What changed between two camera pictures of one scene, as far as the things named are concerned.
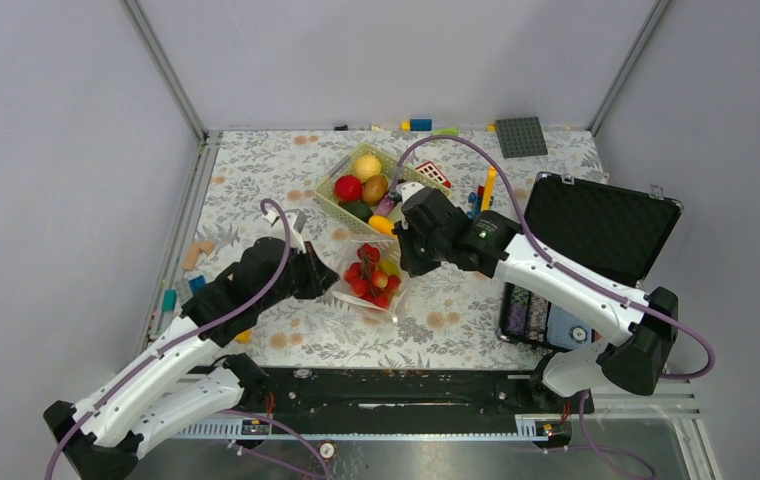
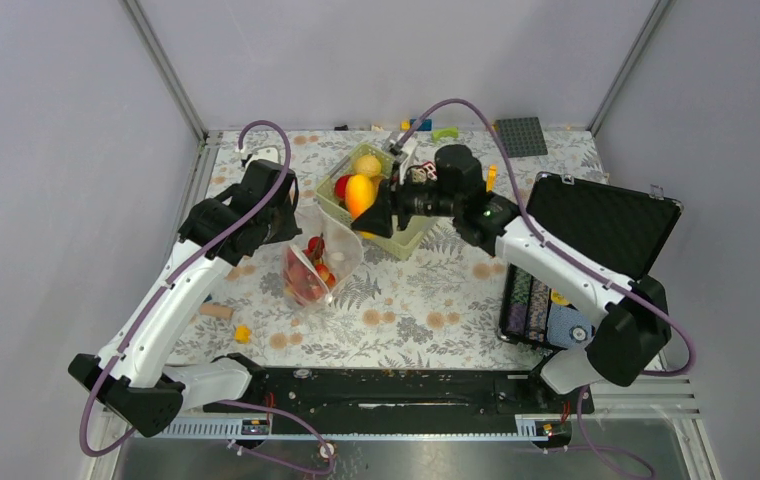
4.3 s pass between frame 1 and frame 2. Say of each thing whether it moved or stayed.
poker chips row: stayed
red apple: stayed
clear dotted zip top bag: moved
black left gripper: moved
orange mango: moved
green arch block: stayed
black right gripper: moved
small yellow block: stayed
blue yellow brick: stayed
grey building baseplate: stayed
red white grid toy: stayed
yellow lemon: stayed
